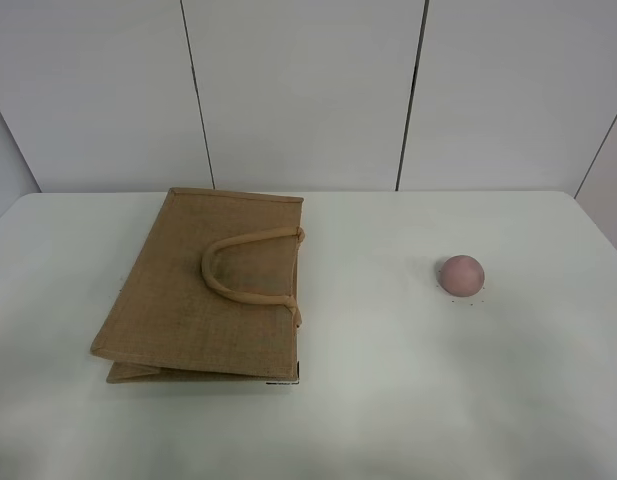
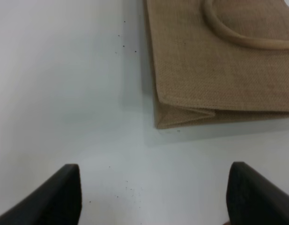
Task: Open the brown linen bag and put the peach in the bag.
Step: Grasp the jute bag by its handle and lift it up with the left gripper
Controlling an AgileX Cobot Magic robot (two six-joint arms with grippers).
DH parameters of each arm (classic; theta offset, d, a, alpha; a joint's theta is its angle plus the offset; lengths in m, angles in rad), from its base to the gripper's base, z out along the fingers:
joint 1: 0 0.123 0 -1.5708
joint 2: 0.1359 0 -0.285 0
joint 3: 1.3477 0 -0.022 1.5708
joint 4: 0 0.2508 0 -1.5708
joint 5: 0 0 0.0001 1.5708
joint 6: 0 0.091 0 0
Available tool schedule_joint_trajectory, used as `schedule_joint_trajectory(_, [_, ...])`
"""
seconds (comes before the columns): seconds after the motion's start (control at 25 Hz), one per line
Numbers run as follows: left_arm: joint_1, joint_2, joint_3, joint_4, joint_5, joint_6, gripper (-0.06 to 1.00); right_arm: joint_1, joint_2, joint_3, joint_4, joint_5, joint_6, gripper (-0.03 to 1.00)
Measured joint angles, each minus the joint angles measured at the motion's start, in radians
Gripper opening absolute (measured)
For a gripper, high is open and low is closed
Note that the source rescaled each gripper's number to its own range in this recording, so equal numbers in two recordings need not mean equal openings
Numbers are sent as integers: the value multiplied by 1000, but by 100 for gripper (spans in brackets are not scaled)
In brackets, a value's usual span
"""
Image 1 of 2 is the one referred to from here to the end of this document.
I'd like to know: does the brown linen tote bag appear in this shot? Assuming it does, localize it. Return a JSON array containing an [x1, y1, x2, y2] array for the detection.
[[90, 188, 305, 384]]

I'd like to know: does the pink peach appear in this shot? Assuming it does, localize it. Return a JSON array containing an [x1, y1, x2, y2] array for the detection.
[[438, 255, 485, 298]]

